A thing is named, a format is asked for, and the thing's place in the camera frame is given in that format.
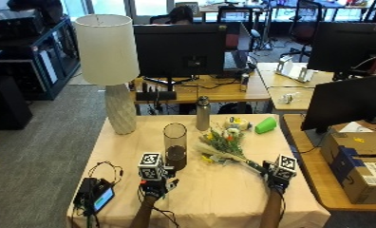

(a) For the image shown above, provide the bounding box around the black battery pack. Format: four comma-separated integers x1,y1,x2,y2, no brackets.
73,177,100,207

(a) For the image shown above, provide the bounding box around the green plastic cup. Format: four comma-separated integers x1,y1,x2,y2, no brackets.
254,116,279,135

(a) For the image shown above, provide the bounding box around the black floor box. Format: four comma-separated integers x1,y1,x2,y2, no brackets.
0,75,35,131

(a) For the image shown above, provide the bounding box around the white table lamp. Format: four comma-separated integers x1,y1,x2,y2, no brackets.
73,13,141,136

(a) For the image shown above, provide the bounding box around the dried flower bouquet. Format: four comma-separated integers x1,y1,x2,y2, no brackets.
194,126,269,174

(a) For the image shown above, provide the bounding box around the tilted black monitor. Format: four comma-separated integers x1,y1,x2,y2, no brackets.
301,74,376,135

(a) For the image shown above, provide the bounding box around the person's left hand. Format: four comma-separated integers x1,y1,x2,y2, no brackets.
138,164,181,200

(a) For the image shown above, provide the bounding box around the left glove white marker cube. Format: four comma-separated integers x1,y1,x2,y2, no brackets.
138,152,169,181

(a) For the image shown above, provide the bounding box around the black monitor on thin stand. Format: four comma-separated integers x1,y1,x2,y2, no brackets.
133,23,229,93

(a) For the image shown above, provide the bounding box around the thin black cable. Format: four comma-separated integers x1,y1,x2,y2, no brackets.
88,161,125,186

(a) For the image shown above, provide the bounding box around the light wooden desk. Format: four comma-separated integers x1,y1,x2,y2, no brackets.
256,62,338,112

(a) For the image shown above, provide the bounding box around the large black monitor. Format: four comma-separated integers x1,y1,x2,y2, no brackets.
306,21,376,81

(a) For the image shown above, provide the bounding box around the black office chair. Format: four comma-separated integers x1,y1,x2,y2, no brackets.
289,0,325,62

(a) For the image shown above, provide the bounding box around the phone with lit screen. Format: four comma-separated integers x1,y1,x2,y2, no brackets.
92,186,116,214

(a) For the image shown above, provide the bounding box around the beige tablecloth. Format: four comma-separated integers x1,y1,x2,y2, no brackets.
65,113,333,228

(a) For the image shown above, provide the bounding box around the white paper sheet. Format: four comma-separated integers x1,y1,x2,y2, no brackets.
339,121,375,134

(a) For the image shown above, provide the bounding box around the person's right hand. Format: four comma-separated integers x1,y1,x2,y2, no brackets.
262,161,291,194

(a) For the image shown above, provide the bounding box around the wooden desk with dark edge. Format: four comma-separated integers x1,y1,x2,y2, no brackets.
282,113,376,213

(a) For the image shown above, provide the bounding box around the black glove cable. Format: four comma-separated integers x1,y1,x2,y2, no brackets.
137,186,182,228

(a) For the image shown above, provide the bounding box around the small white gadget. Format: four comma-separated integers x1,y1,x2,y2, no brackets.
279,92,302,105

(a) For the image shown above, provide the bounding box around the white desktop stand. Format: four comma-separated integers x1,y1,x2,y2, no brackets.
275,55,315,84

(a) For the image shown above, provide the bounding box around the long wooden desk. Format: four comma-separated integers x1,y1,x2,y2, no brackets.
130,73,272,105

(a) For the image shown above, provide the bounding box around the silver drink can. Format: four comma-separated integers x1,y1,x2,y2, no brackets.
240,73,252,93

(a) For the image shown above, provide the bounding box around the right glove white marker cube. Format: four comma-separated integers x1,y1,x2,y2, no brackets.
273,154,299,181

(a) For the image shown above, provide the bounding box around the plain cardboard box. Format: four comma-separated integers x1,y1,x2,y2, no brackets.
319,127,376,165

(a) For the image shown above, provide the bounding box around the cardboard box with blue tape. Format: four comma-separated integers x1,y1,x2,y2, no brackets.
330,145,376,205

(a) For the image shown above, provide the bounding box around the black shelf cabinet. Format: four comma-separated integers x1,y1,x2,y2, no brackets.
0,15,83,102

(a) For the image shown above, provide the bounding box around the steel water bottle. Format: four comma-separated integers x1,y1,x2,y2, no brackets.
194,95,213,132

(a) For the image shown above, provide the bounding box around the white and yellow tape roll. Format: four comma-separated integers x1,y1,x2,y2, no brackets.
224,116,254,132

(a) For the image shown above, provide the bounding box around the glove white marker cube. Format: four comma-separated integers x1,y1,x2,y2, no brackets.
138,152,169,181
273,154,299,181

